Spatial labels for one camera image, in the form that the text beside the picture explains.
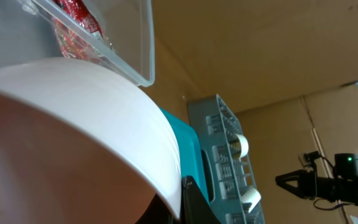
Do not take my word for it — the pink bowl with rice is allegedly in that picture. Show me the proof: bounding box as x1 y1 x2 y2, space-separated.
0 58 181 223

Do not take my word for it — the white cup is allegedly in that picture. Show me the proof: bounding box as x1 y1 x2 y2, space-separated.
241 187 262 213

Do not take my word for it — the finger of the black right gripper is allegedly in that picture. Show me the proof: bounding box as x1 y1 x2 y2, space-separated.
284 186 314 200
275 169 309 189

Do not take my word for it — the grey dishwasher rack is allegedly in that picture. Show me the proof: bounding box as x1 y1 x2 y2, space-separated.
188 95 265 224

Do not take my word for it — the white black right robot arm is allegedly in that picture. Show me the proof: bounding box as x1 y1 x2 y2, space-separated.
275 151 358 211

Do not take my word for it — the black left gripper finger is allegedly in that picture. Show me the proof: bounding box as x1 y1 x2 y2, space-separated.
181 175 221 224

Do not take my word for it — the teal serving tray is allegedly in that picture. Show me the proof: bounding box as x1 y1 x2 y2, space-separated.
161 108 209 203

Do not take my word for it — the red snack wrapper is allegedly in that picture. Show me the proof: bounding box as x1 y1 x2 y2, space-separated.
52 0 104 64

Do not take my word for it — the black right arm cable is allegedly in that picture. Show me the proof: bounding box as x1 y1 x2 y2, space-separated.
312 155 354 212

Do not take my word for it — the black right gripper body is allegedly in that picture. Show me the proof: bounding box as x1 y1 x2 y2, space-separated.
303 151 339 202

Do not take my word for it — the clear plastic bin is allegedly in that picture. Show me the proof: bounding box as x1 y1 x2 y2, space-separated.
0 0 155 87

